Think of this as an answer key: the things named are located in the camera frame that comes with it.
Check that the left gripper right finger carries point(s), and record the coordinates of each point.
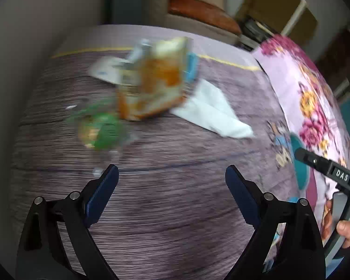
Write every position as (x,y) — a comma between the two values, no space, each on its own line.
(300,254)

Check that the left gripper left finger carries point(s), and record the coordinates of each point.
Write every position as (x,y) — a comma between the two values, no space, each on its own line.
(41,253)

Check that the orange white snack bag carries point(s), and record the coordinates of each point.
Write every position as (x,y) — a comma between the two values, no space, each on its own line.
(152,78)

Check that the teal trash bin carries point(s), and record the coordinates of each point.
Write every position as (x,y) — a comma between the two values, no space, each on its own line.
(301,169)

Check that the right hand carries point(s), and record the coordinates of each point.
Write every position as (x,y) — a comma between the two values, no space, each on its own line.
(343,226)

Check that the pink floral quilt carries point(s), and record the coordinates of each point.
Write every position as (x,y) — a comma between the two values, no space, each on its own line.
(311,112)

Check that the green clear snack wrapper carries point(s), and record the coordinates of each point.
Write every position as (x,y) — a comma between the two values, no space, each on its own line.
(98,125)

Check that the white flat box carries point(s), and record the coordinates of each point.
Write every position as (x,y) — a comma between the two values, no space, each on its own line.
(107,69)

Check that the beige sofa orange cushion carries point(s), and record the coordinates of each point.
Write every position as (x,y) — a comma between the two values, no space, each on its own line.
(207,18)

